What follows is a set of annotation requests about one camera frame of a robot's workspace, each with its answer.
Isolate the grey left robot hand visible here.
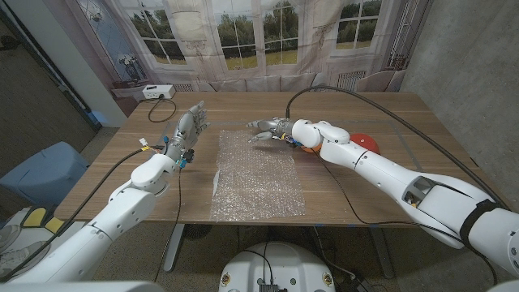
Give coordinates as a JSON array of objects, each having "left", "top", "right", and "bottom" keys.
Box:
[{"left": 164, "top": 101, "right": 211, "bottom": 162}]

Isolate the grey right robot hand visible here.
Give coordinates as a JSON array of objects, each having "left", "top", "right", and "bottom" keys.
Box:
[{"left": 246, "top": 118, "right": 295, "bottom": 144}]

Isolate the clear bubble wrap sheet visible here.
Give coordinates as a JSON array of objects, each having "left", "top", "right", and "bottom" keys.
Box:
[{"left": 209, "top": 128, "right": 307, "bottom": 223}]

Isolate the white power strip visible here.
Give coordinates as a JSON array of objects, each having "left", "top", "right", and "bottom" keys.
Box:
[{"left": 141, "top": 84, "right": 177, "bottom": 101}]

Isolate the red round lid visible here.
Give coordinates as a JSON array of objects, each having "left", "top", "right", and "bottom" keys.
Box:
[{"left": 349, "top": 132, "right": 381, "bottom": 156}]

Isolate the printed window backdrop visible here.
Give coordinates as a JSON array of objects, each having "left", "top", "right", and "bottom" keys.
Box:
[{"left": 42, "top": 0, "right": 433, "bottom": 95}]

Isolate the black round floor device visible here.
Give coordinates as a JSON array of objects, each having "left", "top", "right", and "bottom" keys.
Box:
[{"left": 186, "top": 224, "right": 214, "bottom": 240}]

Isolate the grey table leg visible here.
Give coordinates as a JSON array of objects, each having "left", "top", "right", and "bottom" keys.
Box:
[
  {"left": 368, "top": 226, "right": 395, "bottom": 280},
  {"left": 163, "top": 223, "right": 187, "bottom": 273}
]

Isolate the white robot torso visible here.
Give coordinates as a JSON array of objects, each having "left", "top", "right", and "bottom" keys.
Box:
[{"left": 217, "top": 242, "right": 337, "bottom": 292}]

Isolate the blue grey container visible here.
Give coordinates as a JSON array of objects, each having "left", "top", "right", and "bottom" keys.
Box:
[{"left": 0, "top": 141, "right": 90, "bottom": 208}]

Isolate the yellow black pad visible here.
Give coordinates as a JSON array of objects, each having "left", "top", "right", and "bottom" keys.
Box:
[{"left": 20, "top": 205, "right": 49, "bottom": 229}]

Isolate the grey sneaker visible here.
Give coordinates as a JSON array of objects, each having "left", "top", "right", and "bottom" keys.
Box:
[
  {"left": 0, "top": 224, "right": 22, "bottom": 244},
  {"left": 0, "top": 241, "right": 52, "bottom": 279}
]

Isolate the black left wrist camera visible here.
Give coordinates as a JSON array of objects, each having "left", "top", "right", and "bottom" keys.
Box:
[{"left": 180, "top": 148, "right": 195, "bottom": 170}]

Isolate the black power cable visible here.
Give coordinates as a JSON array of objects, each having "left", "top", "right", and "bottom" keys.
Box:
[{"left": 147, "top": 97, "right": 178, "bottom": 124}]

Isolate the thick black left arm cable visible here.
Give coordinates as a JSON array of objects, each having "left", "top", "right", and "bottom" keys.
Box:
[{"left": 0, "top": 137, "right": 167, "bottom": 283}]

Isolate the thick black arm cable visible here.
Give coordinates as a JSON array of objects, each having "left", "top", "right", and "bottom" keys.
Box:
[
  {"left": 0, "top": 137, "right": 167, "bottom": 283},
  {"left": 285, "top": 84, "right": 512, "bottom": 212}
]

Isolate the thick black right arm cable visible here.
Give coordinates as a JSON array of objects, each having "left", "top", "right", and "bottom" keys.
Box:
[{"left": 285, "top": 84, "right": 512, "bottom": 212}]

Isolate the thin black left wrist cable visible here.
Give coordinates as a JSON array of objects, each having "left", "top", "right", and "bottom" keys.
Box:
[{"left": 153, "top": 165, "right": 183, "bottom": 284}]

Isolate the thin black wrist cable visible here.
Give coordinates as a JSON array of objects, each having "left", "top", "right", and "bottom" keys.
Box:
[
  {"left": 310, "top": 148, "right": 500, "bottom": 287},
  {"left": 153, "top": 165, "right": 183, "bottom": 284}
]

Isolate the black torso cable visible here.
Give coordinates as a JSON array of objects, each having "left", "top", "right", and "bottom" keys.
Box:
[{"left": 242, "top": 242, "right": 273, "bottom": 285}]

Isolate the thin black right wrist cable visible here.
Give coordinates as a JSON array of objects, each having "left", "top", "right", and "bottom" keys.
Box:
[{"left": 310, "top": 148, "right": 500, "bottom": 287}]

